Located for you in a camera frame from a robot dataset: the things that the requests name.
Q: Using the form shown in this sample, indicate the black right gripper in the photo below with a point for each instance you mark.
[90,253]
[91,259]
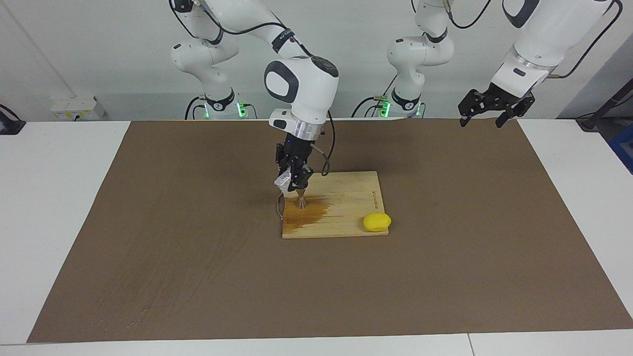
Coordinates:
[295,151]

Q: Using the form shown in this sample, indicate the wooden cutting board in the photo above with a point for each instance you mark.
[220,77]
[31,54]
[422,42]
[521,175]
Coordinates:
[346,207]

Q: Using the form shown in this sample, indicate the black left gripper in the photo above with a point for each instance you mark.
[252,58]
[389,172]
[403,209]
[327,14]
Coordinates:
[499,99]

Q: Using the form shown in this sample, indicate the black clamp mount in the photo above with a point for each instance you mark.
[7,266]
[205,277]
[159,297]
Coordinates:
[9,126]

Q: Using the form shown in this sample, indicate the black stand pole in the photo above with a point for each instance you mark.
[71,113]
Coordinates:
[588,121]

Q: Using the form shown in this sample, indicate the yellow lemon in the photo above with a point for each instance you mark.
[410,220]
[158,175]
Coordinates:
[377,222]

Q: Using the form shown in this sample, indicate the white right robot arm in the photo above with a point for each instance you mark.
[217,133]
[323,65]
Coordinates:
[301,84]

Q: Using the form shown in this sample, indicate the clear plastic cup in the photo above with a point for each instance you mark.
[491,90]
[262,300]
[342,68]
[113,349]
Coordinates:
[283,181]

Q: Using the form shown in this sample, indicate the steel jigger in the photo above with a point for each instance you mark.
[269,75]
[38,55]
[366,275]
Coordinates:
[301,201]

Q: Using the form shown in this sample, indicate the grey partition panel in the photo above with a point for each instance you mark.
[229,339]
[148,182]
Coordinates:
[608,74]

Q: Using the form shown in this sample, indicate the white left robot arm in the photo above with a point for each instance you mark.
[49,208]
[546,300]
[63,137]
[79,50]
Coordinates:
[544,34]

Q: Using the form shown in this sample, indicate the blue box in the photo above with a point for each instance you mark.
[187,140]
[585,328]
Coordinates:
[624,151]

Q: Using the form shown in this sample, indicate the brown table mat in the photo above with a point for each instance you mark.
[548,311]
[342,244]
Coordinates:
[198,287]

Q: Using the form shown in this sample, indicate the white wall socket box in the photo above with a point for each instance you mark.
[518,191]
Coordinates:
[74,107]

